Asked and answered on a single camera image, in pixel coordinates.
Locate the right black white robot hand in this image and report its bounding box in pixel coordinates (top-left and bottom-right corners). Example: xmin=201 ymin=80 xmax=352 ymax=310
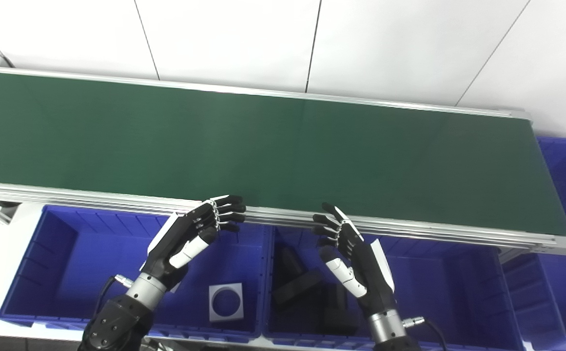
xmin=312 ymin=202 xmax=396 ymax=317

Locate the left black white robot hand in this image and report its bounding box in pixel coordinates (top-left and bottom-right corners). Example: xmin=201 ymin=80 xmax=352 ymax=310
xmin=140 ymin=195 xmax=247 ymax=293

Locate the white square part with hole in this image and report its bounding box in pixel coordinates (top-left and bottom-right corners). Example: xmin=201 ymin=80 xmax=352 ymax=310
xmin=209 ymin=283 xmax=245 ymax=323

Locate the green conveyor belt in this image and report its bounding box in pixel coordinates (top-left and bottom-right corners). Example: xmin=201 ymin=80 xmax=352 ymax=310
xmin=0 ymin=72 xmax=566 ymax=237
xmin=0 ymin=65 xmax=566 ymax=264

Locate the blue plastic bin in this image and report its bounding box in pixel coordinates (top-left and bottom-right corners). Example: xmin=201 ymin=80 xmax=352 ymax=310
xmin=502 ymin=136 xmax=566 ymax=338
xmin=0 ymin=205 xmax=270 ymax=342
xmin=263 ymin=227 xmax=527 ymax=351

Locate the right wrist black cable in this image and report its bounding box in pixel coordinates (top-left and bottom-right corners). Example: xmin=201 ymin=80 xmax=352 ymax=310
xmin=402 ymin=316 xmax=449 ymax=351

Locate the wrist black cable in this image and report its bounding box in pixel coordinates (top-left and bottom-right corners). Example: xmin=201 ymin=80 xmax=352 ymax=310
xmin=402 ymin=316 xmax=449 ymax=351
xmin=95 ymin=274 xmax=135 ymax=317

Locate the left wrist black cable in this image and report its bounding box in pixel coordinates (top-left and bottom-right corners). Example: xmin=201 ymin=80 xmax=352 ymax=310
xmin=95 ymin=274 xmax=135 ymax=317

